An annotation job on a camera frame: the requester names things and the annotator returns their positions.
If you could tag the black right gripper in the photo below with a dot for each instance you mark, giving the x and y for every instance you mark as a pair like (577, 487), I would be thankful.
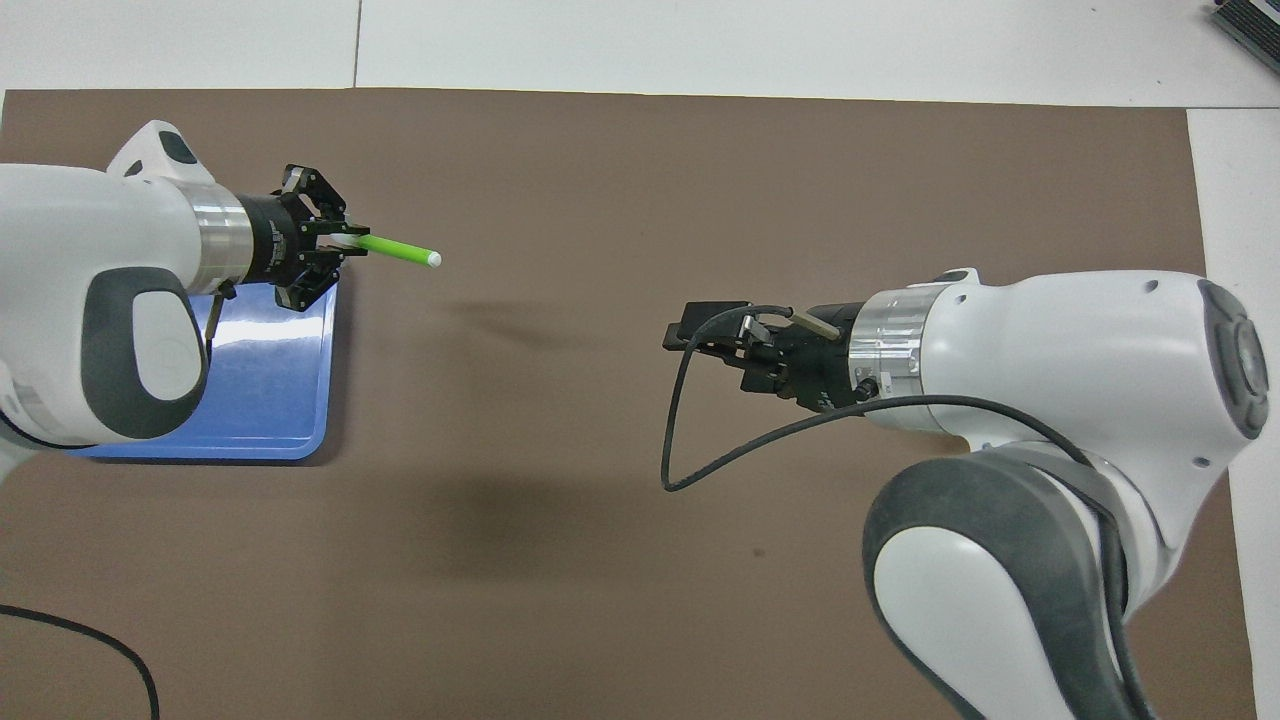
(825, 360)

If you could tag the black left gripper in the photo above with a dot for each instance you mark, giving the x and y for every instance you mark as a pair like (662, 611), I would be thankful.
(272, 240)

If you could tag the green marker pen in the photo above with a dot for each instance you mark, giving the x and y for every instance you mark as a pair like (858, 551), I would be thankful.
(400, 247)

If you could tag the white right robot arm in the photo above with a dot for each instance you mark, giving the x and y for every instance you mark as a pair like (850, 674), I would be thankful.
(1080, 350)

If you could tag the blue plastic tray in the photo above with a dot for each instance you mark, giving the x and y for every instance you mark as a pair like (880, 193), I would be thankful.
(270, 400)

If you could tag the brown table mat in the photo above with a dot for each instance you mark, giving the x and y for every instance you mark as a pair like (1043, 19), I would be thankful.
(600, 550)

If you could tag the grey ribbed device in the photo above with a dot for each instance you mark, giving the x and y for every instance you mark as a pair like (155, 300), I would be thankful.
(1255, 22)

